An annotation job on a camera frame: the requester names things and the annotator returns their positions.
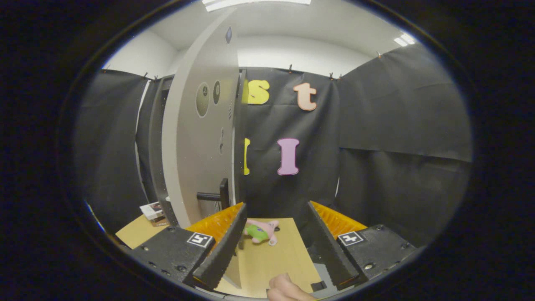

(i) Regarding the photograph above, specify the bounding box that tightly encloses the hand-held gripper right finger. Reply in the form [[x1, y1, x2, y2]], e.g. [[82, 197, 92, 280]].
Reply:
[[306, 201, 419, 291]]

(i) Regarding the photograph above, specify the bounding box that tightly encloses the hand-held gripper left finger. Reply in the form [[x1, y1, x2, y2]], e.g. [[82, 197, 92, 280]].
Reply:
[[127, 202, 248, 291]]

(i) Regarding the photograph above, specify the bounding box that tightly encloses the black door handle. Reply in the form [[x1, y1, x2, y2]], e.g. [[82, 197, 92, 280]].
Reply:
[[196, 178, 230, 210]]

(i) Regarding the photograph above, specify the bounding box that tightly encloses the grey shoe cabinet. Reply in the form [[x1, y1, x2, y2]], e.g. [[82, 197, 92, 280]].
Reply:
[[148, 69, 248, 228]]

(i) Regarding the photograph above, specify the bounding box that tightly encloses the pink and green plush toy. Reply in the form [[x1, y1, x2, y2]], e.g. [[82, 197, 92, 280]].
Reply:
[[244, 219, 280, 246]]

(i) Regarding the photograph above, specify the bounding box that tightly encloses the small white box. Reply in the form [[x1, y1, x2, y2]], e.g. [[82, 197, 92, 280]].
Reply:
[[139, 202, 168, 227]]

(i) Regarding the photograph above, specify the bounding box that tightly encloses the black backdrop cloth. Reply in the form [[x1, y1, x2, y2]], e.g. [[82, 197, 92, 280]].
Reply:
[[75, 42, 473, 248]]

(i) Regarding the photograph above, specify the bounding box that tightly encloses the large ceiling light panel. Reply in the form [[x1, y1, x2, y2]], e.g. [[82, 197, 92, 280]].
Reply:
[[203, 0, 312, 12]]

